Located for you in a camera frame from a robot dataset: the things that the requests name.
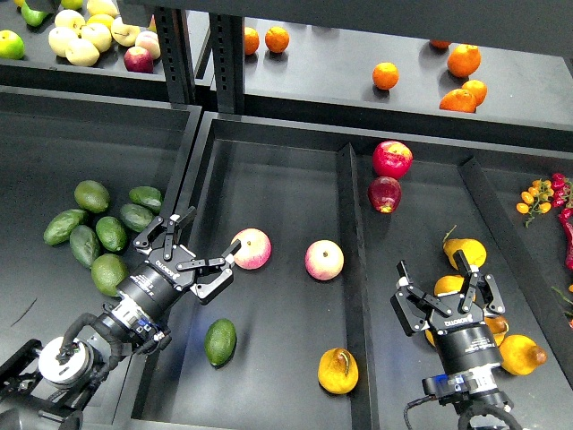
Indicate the red apple on shelf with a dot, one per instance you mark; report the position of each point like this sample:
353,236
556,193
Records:
139,60

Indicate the black left bin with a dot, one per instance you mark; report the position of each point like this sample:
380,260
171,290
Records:
50,142

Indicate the pale yellow pear centre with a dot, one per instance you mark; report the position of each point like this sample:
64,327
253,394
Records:
98,34

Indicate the pink apple right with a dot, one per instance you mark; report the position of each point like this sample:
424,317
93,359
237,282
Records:
324,260

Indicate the dark red apple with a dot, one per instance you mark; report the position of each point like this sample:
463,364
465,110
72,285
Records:
384,194

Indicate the pale yellow pear left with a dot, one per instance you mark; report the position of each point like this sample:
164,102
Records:
59,39

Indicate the orange on shelf far left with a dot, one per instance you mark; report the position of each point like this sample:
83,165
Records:
251,41

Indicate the black shelf post left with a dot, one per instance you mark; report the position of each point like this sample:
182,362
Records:
173,37

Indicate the orange on shelf front right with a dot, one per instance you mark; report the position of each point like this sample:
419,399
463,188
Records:
459,100

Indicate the avocado top right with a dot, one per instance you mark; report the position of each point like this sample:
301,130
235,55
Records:
148,197

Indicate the pale yellow pear right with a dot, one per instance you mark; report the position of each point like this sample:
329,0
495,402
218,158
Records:
124,34

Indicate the avocado top left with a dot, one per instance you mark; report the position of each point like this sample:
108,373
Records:
92,196

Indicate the black shelf post right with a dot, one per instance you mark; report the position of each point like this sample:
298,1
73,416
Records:
227,47

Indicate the black right bin divider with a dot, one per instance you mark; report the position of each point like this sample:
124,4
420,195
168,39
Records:
536,290

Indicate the orange cherry tomato bunch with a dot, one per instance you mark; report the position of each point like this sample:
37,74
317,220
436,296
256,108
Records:
535,200

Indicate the peach on shelf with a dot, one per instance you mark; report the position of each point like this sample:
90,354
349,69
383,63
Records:
149,40

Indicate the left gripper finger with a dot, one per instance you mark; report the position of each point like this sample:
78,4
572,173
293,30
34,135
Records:
206,278
162,234

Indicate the avocado lower left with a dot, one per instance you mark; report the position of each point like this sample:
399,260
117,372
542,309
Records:
85,245

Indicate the black shelf post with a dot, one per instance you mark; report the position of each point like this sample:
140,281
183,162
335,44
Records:
227,47
173,37

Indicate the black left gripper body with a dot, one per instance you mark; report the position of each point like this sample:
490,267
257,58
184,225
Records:
155,285

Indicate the yellow pear top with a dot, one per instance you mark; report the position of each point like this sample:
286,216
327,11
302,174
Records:
473,250

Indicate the red chili peppers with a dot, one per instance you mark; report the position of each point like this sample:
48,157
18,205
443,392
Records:
562,198

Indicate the avocado centre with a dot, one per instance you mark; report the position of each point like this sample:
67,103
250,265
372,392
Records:
111,233

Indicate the pale yellow pear front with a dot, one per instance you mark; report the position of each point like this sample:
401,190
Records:
81,52

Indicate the pink apple left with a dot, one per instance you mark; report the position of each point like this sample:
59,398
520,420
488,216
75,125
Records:
255,248

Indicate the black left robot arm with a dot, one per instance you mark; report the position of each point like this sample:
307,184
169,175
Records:
47,386

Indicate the bright red apple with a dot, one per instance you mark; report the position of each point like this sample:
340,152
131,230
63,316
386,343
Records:
392,159

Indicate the black middle bin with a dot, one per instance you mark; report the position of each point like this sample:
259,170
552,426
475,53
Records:
282,178

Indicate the avocado far left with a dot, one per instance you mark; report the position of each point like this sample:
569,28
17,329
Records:
61,226

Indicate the black bin divider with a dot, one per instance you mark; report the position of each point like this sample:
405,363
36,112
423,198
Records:
536,290
364,404

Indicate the pink apple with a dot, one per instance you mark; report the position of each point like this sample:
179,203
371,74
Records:
324,260
255,248

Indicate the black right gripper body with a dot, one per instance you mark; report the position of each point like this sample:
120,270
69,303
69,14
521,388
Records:
464,342

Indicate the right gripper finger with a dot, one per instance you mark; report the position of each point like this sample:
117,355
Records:
416,310
476,282

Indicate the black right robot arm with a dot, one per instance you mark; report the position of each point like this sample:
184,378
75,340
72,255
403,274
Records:
473,393

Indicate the orange on shelf small right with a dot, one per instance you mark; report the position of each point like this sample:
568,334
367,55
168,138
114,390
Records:
478,88

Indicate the green avocado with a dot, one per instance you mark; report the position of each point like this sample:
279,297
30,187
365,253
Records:
219,342

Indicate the black bin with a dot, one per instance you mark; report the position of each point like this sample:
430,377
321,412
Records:
50,142
282,178

